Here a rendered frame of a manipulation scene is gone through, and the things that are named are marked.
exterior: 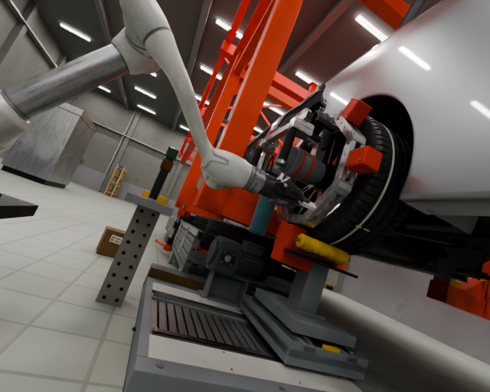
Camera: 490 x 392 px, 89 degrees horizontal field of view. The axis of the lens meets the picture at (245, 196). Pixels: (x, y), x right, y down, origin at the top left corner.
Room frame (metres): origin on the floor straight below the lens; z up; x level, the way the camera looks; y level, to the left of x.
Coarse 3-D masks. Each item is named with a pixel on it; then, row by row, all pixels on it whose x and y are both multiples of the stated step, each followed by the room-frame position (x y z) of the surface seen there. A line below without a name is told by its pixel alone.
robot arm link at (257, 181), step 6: (258, 168) 0.84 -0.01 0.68; (252, 174) 0.81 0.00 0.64; (258, 174) 0.82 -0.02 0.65; (264, 174) 0.83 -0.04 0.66; (252, 180) 0.81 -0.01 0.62; (258, 180) 0.82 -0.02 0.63; (264, 180) 0.82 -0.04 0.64; (246, 186) 0.83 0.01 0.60; (252, 186) 0.82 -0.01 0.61; (258, 186) 0.83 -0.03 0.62; (252, 192) 0.85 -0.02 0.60
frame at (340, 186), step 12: (336, 120) 1.04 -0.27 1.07; (348, 132) 0.92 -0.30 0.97; (360, 132) 0.94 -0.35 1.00; (300, 144) 1.30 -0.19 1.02; (348, 144) 0.92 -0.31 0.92; (360, 144) 0.90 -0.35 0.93; (336, 180) 0.91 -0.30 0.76; (348, 180) 0.91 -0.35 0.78; (324, 192) 0.96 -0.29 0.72; (336, 192) 0.91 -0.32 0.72; (348, 192) 0.91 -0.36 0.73; (324, 204) 0.96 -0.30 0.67; (336, 204) 0.95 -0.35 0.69; (288, 216) 1.17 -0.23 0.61; (300, 216) 1.06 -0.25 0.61; (312, 216) 1.01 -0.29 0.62; (324, 216) 1.01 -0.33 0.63
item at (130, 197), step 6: (126, 198) 0.89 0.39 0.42; (132, 198) 0.90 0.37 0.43; (138, 198) 0.90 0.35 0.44; (144, 198) 0.91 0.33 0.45; (138, 204) 0.90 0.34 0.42; (144, 204) 0.91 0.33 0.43; (150, 204) 0.91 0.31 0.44; (156, 204) 0.92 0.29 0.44; (156, 210) 0.92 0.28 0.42; (162, 210) 0.93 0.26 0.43; (168, 210) 0.93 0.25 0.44
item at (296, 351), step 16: (240, 304) 1.39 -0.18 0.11; (256, 304) 1.34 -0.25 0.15; (256, 320) 1.19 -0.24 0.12; (272, 320) 1.16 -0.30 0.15; (272, 336) 1.03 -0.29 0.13; (288, 336) 1.03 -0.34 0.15; (304, 336) 0.98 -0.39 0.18; (288, 352) 0.92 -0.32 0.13; (304, 352) 0.93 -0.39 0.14; (320, 352) 0.95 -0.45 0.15; (336, 352) 0.97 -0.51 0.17; (352, 352) 1.01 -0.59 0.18; (320, 368) 0.96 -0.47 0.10; (336, 368) 0.98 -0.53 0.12; (352, 368) 1.00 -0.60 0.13
